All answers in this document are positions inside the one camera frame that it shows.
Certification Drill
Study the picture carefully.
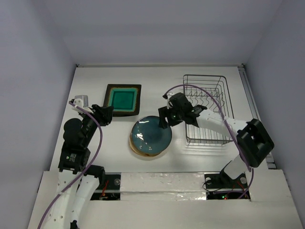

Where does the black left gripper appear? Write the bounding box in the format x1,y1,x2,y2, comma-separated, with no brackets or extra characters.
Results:
80,103,113,146

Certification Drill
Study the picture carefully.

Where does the teal brown square plate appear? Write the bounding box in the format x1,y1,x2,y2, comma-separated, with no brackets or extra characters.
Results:
103,84,142,117

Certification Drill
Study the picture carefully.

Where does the dark teal round plate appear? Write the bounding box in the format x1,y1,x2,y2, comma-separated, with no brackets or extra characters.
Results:
131,115,172,153

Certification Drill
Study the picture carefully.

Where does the beige bird round plate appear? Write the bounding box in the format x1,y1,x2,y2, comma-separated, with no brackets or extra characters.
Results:
129,135,164,157

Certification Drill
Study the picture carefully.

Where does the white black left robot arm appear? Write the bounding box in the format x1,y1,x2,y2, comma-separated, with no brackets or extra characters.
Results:
38,99,113,229

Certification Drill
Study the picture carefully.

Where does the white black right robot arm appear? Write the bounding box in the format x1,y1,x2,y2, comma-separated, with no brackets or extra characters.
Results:
158,93,275,190

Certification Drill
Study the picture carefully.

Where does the white front table ledge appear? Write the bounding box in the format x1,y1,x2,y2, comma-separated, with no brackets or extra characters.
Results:
26,168,305,229

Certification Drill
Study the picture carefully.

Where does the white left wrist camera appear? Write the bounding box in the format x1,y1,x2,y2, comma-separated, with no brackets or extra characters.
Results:
72,95,89,109

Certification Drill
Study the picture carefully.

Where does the grey wire dish rack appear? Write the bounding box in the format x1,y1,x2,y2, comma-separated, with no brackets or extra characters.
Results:
183,74,234,145

